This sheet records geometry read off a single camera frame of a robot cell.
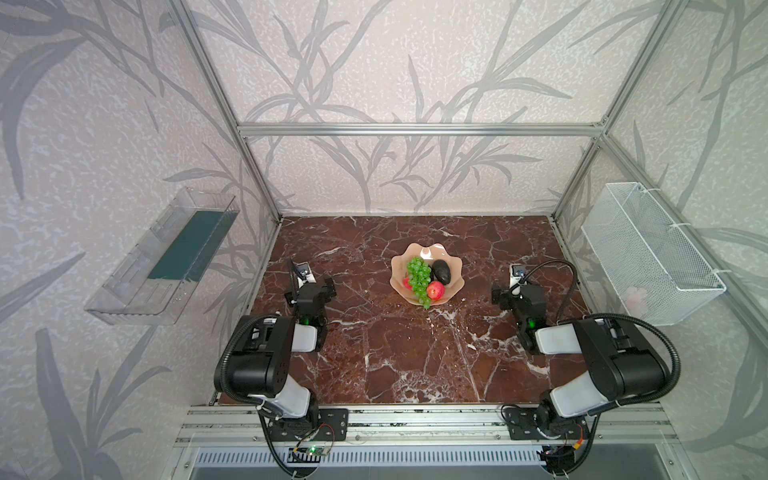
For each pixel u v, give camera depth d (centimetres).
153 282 63
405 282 94
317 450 70
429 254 105
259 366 45
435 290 93
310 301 71
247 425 75
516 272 81
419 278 91
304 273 79
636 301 72
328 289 88
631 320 48
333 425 73
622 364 45
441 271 96
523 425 74
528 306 71
